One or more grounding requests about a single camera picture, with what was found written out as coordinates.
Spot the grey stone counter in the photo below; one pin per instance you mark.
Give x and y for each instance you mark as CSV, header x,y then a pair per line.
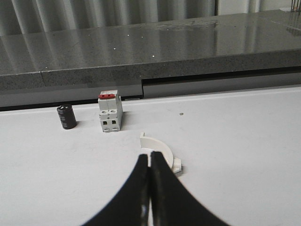
x,y
70,66

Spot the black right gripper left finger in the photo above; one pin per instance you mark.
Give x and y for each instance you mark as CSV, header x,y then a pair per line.
x,y
130,205

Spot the white circuit breaker red switch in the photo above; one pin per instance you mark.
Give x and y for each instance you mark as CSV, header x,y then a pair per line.
x,y
111,110

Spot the black cylindrical capacitor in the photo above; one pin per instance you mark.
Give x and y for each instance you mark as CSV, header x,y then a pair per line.
x,y
67,116

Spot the grey pleated curtain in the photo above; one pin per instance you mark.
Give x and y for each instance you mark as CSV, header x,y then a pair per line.
x,y
32,16

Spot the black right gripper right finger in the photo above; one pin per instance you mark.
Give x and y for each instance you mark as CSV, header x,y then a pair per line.
x,y
172,204

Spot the white half pipe clamp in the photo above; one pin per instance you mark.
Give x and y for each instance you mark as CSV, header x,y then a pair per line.
x,y
154,144

